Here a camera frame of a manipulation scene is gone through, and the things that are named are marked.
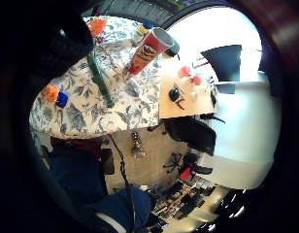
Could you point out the orange artificial flower green stem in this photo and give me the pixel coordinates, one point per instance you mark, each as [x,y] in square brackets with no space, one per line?
[101,81]

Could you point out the small orange artificial flower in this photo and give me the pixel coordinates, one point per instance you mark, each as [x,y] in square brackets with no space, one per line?
[51,92]

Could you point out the blue floral tablecloth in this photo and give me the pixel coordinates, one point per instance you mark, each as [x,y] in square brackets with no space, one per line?
[101,93]

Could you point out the small blue cup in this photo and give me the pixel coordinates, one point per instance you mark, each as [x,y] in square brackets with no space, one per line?
[62,99]

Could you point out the yellow and blue object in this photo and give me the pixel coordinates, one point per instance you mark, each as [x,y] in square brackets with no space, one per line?
[145,27]

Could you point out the red chip can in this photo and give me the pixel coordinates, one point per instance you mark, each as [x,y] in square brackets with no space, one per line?
[145,51]

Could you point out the black computer mouse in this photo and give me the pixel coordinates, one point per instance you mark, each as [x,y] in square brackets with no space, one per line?
[174,94]

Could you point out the pink round object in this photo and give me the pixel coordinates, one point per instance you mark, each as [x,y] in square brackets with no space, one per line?
[185,71]
[197,80]

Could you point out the small figure on floor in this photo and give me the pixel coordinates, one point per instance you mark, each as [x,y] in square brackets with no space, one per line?
[136,145]

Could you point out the small white object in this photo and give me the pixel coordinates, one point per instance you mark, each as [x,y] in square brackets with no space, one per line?
[193,95]

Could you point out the light wooden desk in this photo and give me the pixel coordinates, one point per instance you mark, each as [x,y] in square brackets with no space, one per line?
[191,103]

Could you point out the the person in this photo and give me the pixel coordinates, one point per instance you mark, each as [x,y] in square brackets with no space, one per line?
[78,181]

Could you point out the black office chair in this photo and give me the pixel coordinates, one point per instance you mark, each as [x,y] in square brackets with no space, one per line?
[191,132]

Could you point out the red object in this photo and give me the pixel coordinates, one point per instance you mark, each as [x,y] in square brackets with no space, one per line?
[185,173]

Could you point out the pile of dark items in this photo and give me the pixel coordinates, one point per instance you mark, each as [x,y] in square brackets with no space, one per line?
[182,200]

